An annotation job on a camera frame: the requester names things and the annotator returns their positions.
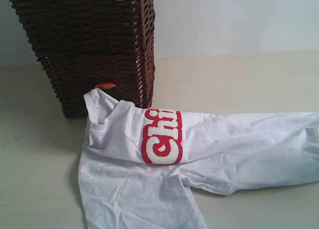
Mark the orange clothing tag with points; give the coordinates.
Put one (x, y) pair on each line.
(107, 85)

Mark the brown wicker basket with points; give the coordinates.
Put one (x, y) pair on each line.
(82, 44)

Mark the white t-shirt red lettering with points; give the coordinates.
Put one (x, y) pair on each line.
(138, 166)

